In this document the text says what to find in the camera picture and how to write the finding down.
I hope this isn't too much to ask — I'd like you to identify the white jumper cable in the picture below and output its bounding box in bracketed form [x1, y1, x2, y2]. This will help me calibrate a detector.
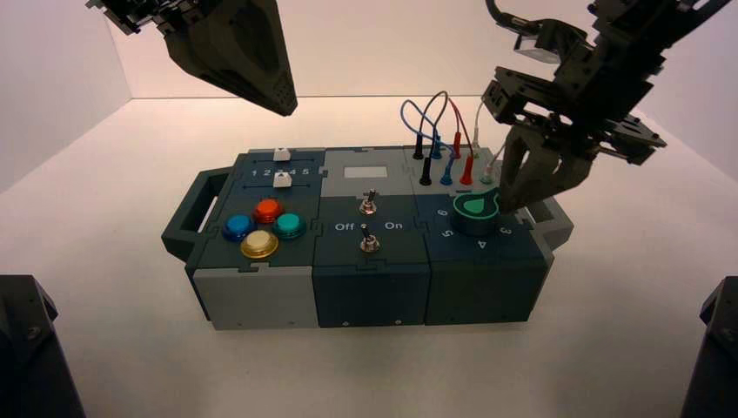
[473, 102, 507, 185]

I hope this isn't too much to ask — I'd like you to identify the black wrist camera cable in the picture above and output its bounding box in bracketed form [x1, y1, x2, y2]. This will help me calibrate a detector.
[486, 0, 523, 29]

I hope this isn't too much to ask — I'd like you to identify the green rotary knob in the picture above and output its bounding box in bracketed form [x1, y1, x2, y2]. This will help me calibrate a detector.
[451, 190, 504, 239]

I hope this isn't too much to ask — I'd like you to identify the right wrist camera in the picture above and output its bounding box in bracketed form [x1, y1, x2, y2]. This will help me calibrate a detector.
[512, 18, 579, 65]

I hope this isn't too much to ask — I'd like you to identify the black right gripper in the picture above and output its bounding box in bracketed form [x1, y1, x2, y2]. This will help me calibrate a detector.
[483, 0, 734, 213]

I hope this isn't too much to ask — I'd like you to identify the yellow round push button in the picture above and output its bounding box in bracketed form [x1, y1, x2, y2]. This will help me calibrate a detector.
[239, 230, 279, 260]

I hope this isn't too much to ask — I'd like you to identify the teal round push button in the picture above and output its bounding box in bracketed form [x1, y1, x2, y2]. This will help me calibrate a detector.
[271, 212, 308, 241]

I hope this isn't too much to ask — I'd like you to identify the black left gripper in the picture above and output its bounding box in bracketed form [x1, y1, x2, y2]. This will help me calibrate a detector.
[86, 0, 299, 117]

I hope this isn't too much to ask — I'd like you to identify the orange round push button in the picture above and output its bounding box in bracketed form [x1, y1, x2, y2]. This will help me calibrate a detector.
[252, 199, 286, 226]

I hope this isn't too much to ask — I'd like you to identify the dark green grey task box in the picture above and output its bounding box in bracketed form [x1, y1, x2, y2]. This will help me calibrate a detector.
[160, 145, 574, 332]

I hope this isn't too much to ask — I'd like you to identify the blue round push button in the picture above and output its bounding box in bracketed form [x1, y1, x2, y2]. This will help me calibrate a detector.
[220, 214, 258, 244]

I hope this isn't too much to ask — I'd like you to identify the black jumper cable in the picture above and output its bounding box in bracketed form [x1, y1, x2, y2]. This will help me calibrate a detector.
[413, 90, 450, 187]

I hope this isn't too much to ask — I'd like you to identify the red jumper cable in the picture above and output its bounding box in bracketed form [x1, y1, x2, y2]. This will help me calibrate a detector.
[446, 97, 476, 187]

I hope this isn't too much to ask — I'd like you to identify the blue jumper cable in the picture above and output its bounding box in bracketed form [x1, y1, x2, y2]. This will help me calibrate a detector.
[400, 98, 457, 187]

